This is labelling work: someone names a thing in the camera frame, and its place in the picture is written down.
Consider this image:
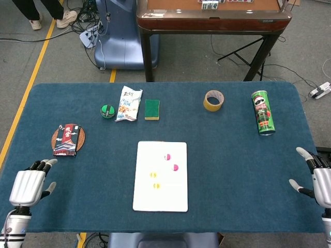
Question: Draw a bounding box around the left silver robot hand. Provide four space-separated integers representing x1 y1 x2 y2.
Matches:
9 158 58 207

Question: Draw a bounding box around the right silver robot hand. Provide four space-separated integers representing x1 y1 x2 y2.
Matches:
289 147 331 207

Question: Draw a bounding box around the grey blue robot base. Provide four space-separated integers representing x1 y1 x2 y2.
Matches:
107 232 220 248

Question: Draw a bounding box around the black and red printed box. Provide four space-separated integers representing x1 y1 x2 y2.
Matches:
52 124 82 158

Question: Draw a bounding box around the round woven coaster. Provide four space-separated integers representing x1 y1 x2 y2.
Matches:
51 123 86 156

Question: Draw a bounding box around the green Pringles can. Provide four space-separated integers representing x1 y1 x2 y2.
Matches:
251 90 276 136

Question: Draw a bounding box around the white snack bag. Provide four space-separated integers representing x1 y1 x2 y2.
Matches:
114 85 144 122

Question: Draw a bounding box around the yellow tape roll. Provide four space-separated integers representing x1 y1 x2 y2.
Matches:
203 90 225 113

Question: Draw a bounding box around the white magnetic board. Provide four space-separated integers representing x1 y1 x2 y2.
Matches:
132 141 189 213

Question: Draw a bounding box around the green and yellow sponge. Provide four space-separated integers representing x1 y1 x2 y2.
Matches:
144 99 161 121

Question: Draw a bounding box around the white power strip with plugs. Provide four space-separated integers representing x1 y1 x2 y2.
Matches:
79 24 103 49

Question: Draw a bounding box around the standing person in black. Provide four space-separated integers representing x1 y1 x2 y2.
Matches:
11 0 78 31

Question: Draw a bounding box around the brown mahjong table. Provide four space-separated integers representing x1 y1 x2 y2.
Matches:
136 0 293 83

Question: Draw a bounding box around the floor cable bundle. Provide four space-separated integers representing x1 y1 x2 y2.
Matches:
62 0 106 50

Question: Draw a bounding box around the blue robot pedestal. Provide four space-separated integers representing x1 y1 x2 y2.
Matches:
93 0 160 70

